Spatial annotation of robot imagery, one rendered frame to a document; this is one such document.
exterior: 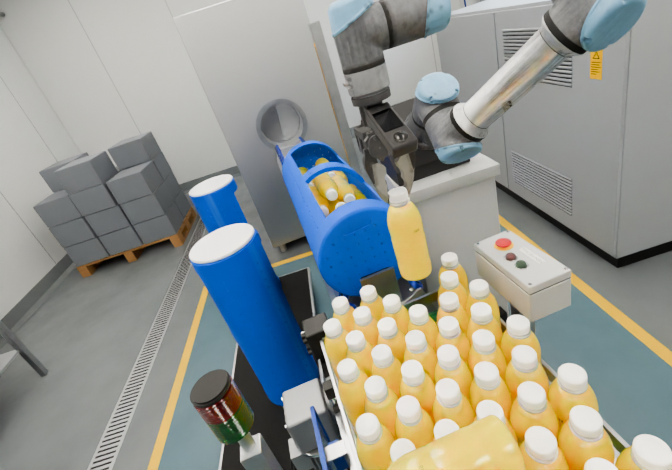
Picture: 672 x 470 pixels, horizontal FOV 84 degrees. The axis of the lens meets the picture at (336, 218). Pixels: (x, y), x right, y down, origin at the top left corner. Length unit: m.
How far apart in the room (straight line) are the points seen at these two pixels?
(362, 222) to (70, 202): 4.05
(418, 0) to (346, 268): 0.67
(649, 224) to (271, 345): 2.10
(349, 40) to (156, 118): 5.76
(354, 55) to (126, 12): 5.72
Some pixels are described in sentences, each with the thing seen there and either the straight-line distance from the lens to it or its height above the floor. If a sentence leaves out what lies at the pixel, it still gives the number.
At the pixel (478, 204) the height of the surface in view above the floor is 1.02.
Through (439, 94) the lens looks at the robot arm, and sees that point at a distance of 1.11.
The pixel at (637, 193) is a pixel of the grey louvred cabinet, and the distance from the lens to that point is 2.49.
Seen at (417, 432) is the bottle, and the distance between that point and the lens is 0.71.
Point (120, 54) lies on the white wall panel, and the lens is 6.34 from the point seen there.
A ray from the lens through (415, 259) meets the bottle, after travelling 0.79.
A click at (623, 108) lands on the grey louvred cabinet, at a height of 0.95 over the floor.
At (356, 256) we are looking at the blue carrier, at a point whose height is 1.10.
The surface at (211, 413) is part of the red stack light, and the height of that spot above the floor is 1.24.
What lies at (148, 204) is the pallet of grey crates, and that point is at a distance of 4.49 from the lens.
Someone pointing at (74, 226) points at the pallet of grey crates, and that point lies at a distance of 4.88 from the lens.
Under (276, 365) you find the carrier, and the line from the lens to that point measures 1.82.
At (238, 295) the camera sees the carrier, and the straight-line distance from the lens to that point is 1.57.
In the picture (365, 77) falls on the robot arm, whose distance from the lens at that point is 0.67.
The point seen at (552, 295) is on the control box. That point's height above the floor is 1.05.
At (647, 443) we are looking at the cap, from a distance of 0.68.
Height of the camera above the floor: 1.67
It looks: 27 degrees down
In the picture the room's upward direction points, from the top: 18 degrees counter-clockwise
